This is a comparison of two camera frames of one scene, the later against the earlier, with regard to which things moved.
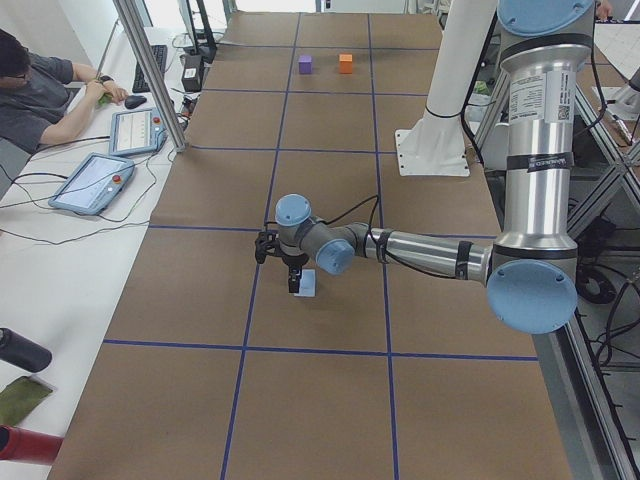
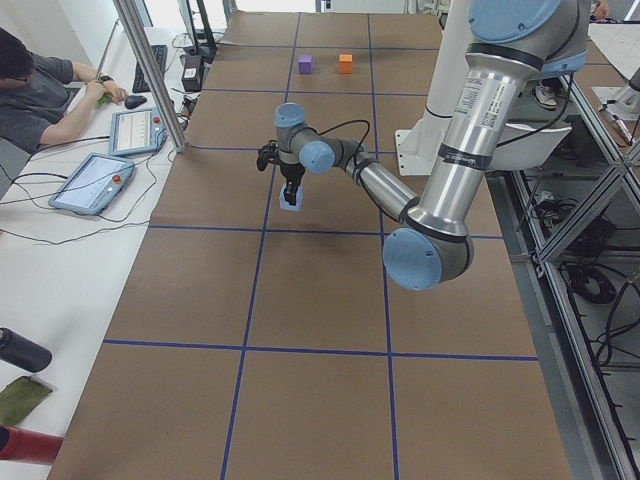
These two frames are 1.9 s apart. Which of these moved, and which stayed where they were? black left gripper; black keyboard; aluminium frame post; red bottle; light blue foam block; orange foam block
Moved: light blue foam block; black left gripper
Stayed: black keyboard; aluminium frame post; orange foam block; red bottle
